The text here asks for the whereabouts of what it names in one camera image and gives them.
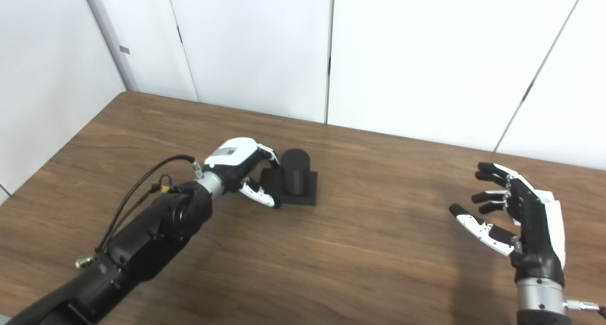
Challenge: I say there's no grey wall corner post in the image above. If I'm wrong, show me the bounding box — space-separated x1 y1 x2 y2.
80 0 139 92

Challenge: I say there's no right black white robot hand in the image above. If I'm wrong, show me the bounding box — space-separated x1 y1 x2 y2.
449 162 567 288

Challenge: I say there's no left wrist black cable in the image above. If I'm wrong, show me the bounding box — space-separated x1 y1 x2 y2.
94 154 205 255

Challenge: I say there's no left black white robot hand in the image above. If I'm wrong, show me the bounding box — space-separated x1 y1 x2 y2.
204 137 282 208

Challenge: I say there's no black peg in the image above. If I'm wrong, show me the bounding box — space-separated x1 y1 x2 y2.
260 148 318 207

